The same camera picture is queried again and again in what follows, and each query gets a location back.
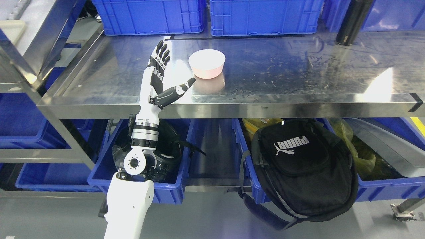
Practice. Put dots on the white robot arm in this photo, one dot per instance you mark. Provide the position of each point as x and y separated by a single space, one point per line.
128 201

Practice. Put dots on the blue crate top right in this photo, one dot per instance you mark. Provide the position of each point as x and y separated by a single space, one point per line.
384 15

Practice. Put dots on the black helmet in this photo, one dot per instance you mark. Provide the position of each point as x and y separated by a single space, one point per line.
168 155

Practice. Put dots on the blue crate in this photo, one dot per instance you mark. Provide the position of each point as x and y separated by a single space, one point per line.
264 17
151 17
384 15

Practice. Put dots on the yellow plastic bag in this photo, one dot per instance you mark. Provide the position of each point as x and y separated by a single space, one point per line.
365 159

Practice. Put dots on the blue bin under table right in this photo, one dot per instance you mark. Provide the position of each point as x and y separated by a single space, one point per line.
385 189

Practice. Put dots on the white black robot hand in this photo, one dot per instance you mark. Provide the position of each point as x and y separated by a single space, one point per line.
153 98

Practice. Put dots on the black thermos bottle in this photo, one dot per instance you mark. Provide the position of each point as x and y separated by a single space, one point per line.
353 21

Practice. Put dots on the steel table frame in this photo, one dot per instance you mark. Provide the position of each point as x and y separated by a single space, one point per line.
302 76

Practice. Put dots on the black puma backpack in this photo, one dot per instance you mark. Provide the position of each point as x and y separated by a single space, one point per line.
307 171

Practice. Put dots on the blue crate top middle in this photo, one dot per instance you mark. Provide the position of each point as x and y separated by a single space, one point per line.
264 17

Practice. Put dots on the blue bin far left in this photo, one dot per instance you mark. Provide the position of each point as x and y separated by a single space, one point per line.
23 126

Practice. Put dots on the pink ikea bowl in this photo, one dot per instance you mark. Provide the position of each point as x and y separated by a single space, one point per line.
207 63

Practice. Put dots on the grey flat case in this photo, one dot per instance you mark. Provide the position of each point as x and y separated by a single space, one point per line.
403 156

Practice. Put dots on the blue crate top left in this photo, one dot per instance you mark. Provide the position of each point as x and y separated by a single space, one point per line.
151 17

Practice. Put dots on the blue bin under table left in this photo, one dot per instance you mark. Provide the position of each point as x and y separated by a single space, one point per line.
164 193

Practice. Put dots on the blue bin under table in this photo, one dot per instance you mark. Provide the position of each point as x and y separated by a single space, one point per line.
164 193
385 189

